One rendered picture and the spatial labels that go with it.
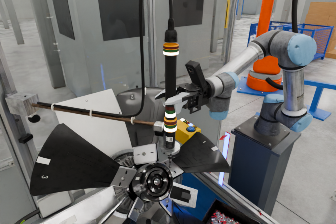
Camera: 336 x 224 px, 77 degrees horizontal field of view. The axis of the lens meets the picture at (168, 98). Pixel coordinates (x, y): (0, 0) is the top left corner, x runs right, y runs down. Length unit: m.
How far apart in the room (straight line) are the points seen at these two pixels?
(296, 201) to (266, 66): 2.70
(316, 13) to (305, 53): 7.68
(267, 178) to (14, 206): 1.46
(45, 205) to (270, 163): 1.11
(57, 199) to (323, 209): 2.29
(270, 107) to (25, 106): 1.19
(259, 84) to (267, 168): 3.31
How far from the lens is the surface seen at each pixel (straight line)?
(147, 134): 0.79
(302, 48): 0.99
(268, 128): 1.38
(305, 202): 2.59
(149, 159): 0.78
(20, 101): 0.99
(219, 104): 0.85
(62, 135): 0.68
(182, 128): 1.25
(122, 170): 0.74
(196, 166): 0.86
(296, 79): 1.10
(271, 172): 1.45
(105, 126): 0.99
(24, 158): 1.22
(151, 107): 0.82
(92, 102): 1.01
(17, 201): 1.56
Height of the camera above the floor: 1.76
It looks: 26 degrees down
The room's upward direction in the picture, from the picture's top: straight up
